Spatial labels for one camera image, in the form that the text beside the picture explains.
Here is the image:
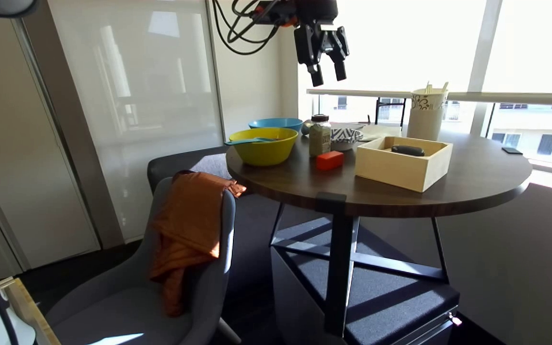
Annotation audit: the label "yellow bowl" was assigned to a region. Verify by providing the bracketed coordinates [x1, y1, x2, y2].
[227, 127, 302, 169]

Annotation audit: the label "black chair behind window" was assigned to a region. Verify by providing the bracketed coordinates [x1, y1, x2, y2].
[374, 94, 411, 127]

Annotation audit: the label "light wooden box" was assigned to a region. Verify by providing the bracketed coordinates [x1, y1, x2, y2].
[353, 135, 455, 194]

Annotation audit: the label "jar with black lid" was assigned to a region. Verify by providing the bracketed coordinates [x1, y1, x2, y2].
[302, 114, 334, 139]

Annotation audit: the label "small dark jar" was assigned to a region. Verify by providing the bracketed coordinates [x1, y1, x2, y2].
[307, 123, 334, 160]

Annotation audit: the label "light wooden frame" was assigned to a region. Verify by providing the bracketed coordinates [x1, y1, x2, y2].
[0, 277, 62, 345]

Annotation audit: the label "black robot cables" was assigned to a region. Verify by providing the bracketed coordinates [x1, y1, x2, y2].
[210, 0, 292, 58]

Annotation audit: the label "orange block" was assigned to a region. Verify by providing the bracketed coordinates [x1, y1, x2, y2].
[315, 150, 348, 173]

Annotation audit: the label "orange jacket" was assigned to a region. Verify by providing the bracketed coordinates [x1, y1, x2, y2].
[148, 169, 250, 321]

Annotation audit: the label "blue bowl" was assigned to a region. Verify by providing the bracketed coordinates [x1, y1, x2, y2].
[248, 117, 307, 135]

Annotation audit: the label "white patterned bowl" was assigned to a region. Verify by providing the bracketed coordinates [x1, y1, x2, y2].
[330, 127, 367, 154]

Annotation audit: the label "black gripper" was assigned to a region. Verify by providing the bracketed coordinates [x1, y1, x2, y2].
[294, 22, 350, 89]

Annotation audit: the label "round dark wooden table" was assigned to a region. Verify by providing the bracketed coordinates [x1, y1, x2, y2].
[225, 121, 535, 342]

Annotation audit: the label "grey shell chair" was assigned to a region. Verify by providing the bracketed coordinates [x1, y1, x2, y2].
[45, 171, 244, 345]

